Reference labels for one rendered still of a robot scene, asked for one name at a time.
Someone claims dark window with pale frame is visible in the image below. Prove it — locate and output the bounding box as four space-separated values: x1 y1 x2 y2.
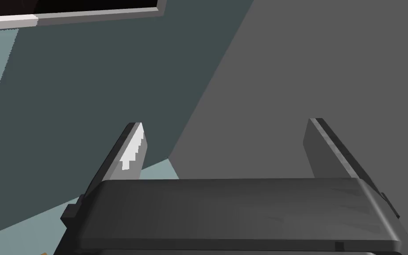
0 0 167 32

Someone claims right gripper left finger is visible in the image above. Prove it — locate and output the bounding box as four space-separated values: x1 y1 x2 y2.
85 122 148 195

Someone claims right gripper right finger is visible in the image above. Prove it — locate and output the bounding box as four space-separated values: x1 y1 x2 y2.
303 118 383 195

